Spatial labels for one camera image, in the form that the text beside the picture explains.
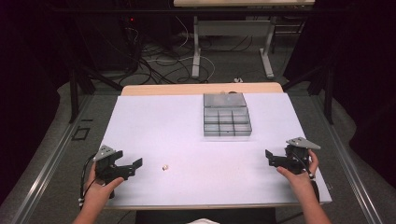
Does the black equipment with red light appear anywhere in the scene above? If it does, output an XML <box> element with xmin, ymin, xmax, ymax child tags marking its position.
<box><xmin>92</xmin><ymin>13</ymin><xmax>141</xmax><ymax>73</ymax></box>

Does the person's dark clothing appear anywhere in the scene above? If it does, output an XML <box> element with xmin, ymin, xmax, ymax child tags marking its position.
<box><xmin>134</xmin><ymin>207</ymin><xmax>277</xmax><ymax>224</ymax></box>

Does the wooden table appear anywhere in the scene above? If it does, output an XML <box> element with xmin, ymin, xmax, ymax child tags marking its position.
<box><xmin>105</xmin><ymin>81</ymin><xmax>332</xmax><ymax>211</ymax></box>

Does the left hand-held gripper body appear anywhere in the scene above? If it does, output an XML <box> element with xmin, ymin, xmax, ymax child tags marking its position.
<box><xmin>92</xmin><ymin>145</ymin><xmax>129</xmax><ymax>182</ymax></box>

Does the white-legged desk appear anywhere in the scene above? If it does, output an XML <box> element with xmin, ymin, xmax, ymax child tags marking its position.
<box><xmin>173</xmin><ymin>0</ymin><xmax>316</xmax><ymax>79</ymax></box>

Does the black metal stand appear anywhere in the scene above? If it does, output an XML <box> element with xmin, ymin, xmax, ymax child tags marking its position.
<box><xmin>281</xmin><ymin>63</ymin><xmax>335</xmax><ymax>125</ymax></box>
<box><xmin>68</xmin><ymin>59</ymin><xmax>123</xmax><ymax>124</ymax></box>

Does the grey clear compartment box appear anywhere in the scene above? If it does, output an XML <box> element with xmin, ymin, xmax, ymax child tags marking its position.
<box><xmin>203</xmin><ymin>91</ymin><xmax>253</xmax><ymax>138</ymax></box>

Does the white cloth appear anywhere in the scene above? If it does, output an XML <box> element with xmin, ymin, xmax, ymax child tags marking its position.
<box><xmin>186</xmin><ymin>217</ymin><xmax>220</xmax><ymax>224</ymax></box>

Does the person's right hand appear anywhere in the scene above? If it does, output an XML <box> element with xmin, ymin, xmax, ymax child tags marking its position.
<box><xmin>276</xmin><ymin>148</ymin><xmax>320</xmax><ymax>189</ymax></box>

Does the tangle of floor cables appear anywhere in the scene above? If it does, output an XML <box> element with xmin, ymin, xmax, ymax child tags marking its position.
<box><xmin>118</xmin><ymin>15</ymin><xmax>260</xmax><ymax>86</ymax></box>

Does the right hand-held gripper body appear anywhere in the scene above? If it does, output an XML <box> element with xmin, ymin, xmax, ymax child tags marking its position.
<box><xmin>283</xmin><ymin>136</ymin><xmax>322</xmax><ymax>175</ymax></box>

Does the white table mat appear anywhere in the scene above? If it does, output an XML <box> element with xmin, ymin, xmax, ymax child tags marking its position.
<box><xmin>98</xmin><ymin>91</ymin><xmax>333</xmax><ymax>207</ymax></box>

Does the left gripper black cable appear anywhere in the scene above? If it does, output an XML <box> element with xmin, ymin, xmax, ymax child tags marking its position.
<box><xmin>78</xmin><ymin>152</ymin><xmax>97</xmax><ymax>208</ymax></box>

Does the person's left hand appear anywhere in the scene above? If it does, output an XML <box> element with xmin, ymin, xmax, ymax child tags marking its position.
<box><xmin>83</xmin><ymin>161</ymin><xmax>125</xmax><ymax>203</ymax></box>

